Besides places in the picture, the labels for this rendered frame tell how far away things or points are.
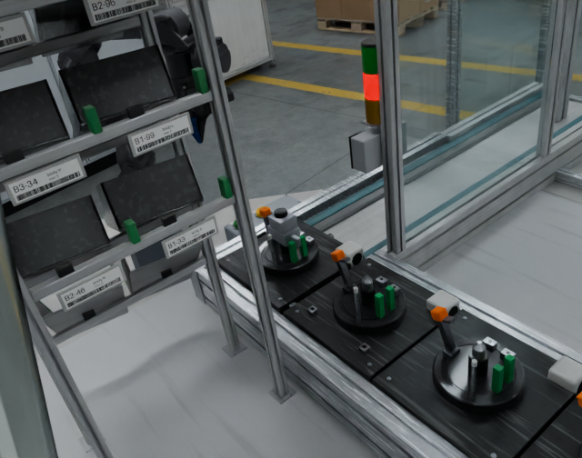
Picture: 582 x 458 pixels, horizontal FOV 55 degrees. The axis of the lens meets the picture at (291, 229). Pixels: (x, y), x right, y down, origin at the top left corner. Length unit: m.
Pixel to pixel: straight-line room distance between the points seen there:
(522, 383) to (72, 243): 0.70
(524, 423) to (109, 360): 0.84
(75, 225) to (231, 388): 0.51
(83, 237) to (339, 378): 0.48
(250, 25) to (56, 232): 5.10
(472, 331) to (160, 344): 0.66
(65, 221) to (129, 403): 0.51
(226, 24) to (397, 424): 4.96
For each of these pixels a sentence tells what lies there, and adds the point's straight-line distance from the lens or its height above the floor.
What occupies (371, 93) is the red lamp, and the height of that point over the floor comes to 1.33.
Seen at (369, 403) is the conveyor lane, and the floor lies 0.96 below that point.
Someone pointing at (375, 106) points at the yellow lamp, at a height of 1.30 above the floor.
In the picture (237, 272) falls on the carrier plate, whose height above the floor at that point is 0.97.
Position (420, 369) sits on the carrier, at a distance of 0.99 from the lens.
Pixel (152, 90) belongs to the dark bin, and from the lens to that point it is 0.78.
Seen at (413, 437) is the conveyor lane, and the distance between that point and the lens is 0.92.
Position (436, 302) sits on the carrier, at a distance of 1.08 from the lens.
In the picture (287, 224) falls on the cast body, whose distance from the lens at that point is 1.18.
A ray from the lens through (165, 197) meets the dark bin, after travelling 0.83.
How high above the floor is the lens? 1.70
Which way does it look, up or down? 33 degrees down
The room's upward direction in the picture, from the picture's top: 10 degrees counter-clockwise
